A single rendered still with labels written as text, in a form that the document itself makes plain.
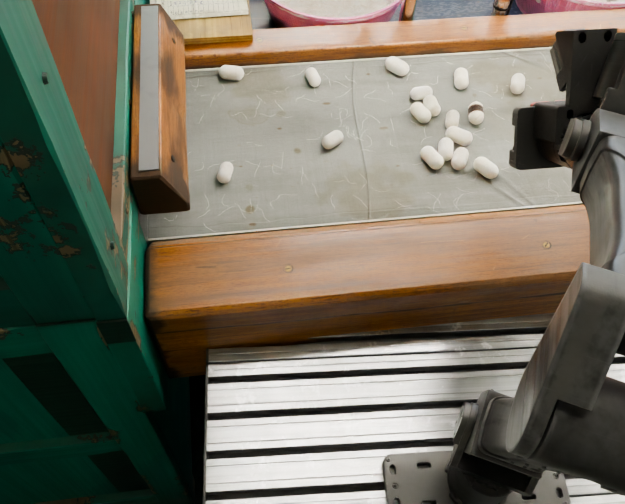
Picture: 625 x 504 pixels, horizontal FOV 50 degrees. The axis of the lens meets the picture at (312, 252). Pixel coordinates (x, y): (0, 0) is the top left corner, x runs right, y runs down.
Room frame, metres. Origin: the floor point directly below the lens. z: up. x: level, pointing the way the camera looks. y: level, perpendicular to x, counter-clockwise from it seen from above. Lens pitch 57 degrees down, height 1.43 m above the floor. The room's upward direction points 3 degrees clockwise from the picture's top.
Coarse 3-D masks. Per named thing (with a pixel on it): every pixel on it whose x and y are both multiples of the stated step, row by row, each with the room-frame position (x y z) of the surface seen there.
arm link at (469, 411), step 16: (464, 416) 0.22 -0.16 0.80; (464, 432) 0.21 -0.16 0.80; (464, 448) 0.20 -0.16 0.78; (464, 464) 0.19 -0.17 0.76; (480, 464) 0.19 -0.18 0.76; (496, 464) 0.19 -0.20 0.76; (496, 480) 0.18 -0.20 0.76; (512, 480) 0.18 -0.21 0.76; (528, 480) 0.18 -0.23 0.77; (528, 496) 0.16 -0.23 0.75
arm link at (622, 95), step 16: (624, 32) 0.49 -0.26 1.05; (624, 48) 0.48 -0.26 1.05; (608, 64) 0.48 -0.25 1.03; (624, 64) 0.46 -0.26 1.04; (608, 80) 0.46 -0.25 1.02; (624, 80) 0.44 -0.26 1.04; (592, 96) 0.47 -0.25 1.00; (608, 96) 0.43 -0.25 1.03; (624, 96) 0.43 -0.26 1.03; (624, 112) 0.42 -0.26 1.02; (576, 128) 0.39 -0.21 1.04; (576, 144) 0.38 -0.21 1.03; (576, 160) 0.37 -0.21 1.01
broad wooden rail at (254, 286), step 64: (192, 256) 0.41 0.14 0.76; (256, 256) 0.42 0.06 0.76; (320, 256) 0.42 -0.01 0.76; (384, 256) 0.43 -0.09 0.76; (448, 256) 0.43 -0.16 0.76; (512, 256) 0.44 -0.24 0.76; (576, 256) 0.44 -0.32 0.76; (192, 320) 0.34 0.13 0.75; (256, 320) 0.35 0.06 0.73; (320, 320) 0.36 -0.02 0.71; (384, 320) 0.38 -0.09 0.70; (448, 320) 0.39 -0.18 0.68
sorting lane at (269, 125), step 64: (320, 64) 0.78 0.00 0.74; (384, 64) 0.79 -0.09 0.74; (448, 64) 0.80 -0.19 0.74; (512, 64) 0.80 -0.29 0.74; (192, 128) 0.64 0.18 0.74; (256, 128) 0.64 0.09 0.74; (320, 128) 0.65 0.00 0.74; (384, 128) 0.66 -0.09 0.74; (512, 128) 0.67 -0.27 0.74; (192, 192) 0.52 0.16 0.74; (256, 192) 0.53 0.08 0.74; (320, 192) 0.54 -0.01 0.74; (384, 192) 0.54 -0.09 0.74; (448, 192) 0.55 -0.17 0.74; (512, 192) 0.56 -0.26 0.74
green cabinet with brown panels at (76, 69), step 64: (0, 0) 0.30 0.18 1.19; (64, 0) 0.47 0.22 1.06; (128, 0) 0.73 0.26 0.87; (0, 64) 0.29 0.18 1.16; (64, 64) 0.41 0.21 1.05; (128, 64) 0.61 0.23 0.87; (0, 128) 0.28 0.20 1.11; (64, 128) 0.32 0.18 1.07; (128, 128) 0.52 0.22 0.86; (0, 192) 0.28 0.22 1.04; (64, 192) 0.29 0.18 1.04; (128, 192) 0.44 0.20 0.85; (0, 256) 0.28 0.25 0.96; (64, 256) 0.28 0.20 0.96; (0, 320) 0.27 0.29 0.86; (64, 320) 0.28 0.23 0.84
